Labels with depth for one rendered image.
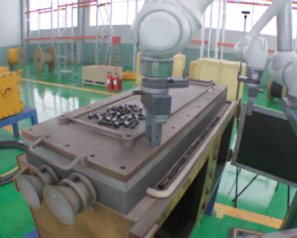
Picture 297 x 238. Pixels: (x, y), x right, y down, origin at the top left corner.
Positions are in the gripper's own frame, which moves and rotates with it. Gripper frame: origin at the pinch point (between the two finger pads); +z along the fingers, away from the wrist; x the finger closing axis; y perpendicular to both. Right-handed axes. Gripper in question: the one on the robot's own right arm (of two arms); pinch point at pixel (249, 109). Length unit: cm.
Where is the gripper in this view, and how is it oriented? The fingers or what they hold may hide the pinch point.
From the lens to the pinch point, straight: 126.9
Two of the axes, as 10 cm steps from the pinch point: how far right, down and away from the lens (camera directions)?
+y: 9.3, 1.7, -3.3
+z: -0.4, 9.4, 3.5
